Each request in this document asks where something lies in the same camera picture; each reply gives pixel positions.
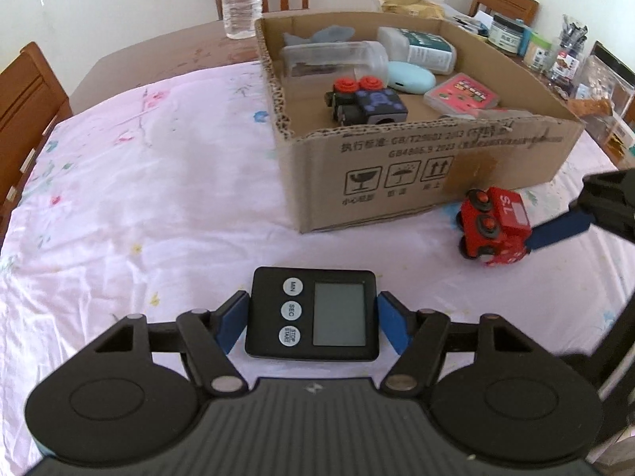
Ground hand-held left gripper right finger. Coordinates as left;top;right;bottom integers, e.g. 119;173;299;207
377;292;534;397

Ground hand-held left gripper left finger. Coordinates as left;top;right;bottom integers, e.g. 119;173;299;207
94;292;250;397

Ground white bottle green label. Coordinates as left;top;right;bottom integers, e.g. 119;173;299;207
377;27;457;74

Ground large clear container black lid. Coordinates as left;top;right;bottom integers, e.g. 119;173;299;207
570;42;635;134

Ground black digital timer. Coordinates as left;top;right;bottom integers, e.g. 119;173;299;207
244;267;380;362

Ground grey shark toy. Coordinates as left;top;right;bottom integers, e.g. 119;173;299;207
284;25;355;50

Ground clear water bottle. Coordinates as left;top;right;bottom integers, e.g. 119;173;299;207
221;0;264;40

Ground black toy car red wheels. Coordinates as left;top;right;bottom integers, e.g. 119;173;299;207
325;77;408;127

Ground pink card pack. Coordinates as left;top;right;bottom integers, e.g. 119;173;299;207
423;73;502;114

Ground green lid jar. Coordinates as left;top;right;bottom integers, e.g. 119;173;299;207
523;32;554;73

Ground red toy train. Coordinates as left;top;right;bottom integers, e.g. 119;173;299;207
456;187;533;266

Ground light blue case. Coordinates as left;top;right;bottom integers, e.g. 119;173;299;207
387;61;437;95

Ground cardboard box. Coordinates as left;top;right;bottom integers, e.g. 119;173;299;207
254;10;586;234

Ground gold foil bag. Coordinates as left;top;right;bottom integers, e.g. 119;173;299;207
374;0;447;19

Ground clear plastic jar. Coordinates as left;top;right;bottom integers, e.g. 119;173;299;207
279;40;390;80

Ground pink floral tablecloth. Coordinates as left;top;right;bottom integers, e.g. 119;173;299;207
0;57;635;462

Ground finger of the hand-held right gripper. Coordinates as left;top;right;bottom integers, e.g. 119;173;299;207
527;169;635;255

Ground clear pen holder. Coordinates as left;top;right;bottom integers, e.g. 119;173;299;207
548;15;589;95

